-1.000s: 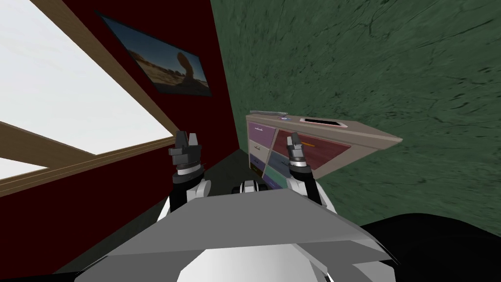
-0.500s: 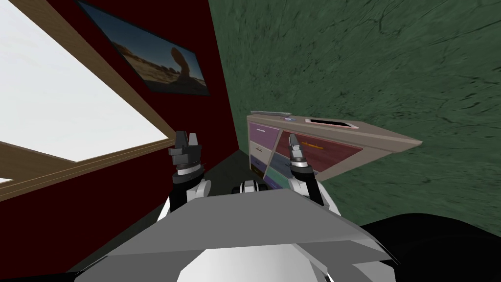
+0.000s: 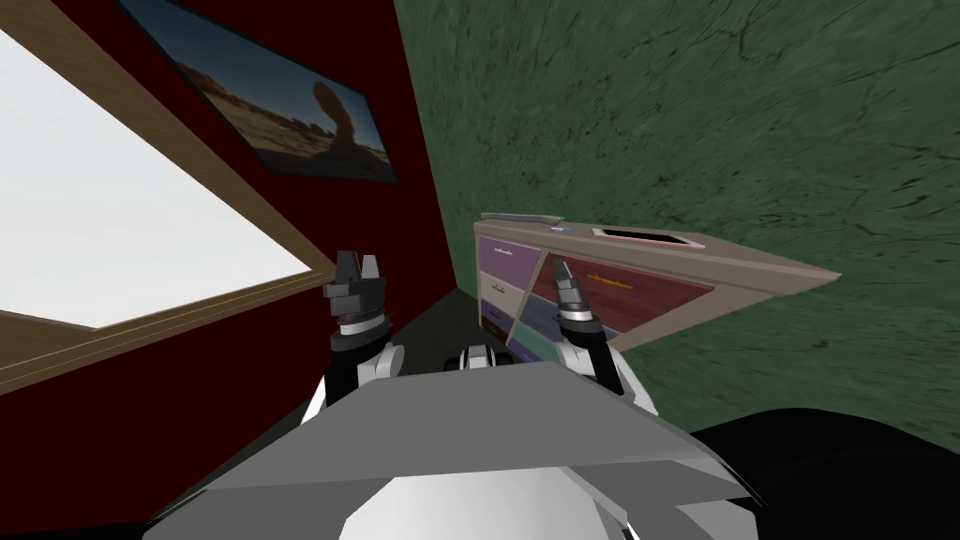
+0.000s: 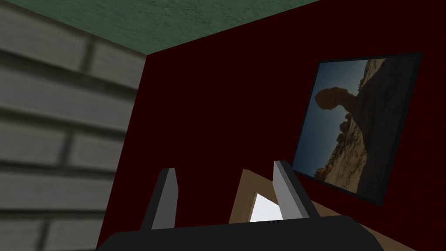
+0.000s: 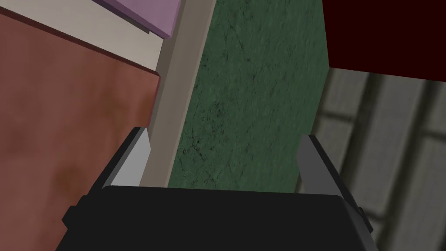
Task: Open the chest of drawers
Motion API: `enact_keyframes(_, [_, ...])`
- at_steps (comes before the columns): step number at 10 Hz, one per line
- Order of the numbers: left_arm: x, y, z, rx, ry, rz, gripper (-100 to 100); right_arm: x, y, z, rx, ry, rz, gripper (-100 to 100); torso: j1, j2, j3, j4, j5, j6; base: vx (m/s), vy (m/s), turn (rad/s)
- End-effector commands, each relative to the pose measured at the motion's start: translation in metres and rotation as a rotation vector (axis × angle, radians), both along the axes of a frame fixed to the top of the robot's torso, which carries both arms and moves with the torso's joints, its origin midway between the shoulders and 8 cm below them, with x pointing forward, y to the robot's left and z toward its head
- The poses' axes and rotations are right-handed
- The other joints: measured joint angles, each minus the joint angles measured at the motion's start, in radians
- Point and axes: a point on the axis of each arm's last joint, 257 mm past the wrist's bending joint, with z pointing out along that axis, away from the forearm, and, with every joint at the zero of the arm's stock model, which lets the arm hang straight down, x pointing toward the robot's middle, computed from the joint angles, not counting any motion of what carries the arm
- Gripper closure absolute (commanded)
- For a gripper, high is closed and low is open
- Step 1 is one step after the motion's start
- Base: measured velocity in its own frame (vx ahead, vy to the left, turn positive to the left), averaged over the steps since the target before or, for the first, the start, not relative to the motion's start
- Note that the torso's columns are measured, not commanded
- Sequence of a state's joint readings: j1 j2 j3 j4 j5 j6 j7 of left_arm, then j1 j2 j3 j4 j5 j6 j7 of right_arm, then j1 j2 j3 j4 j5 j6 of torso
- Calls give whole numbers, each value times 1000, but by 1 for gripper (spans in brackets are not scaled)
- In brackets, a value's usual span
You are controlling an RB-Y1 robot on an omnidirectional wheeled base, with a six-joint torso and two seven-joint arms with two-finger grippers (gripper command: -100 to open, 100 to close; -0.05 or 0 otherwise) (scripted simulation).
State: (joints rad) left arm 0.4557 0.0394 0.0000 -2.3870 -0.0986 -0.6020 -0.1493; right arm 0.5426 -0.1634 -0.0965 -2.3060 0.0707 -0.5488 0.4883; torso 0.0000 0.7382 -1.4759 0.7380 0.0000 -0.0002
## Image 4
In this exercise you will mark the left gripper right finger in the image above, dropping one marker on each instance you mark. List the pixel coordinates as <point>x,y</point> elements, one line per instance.
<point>290,195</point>

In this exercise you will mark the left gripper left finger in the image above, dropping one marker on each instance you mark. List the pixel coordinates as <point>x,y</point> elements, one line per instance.
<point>164,202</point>

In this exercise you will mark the light wooden cabinet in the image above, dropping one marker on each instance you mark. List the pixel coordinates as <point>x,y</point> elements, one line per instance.
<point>245,198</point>

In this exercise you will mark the framed desert rock picture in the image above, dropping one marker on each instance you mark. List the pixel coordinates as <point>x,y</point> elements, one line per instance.
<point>355,125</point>

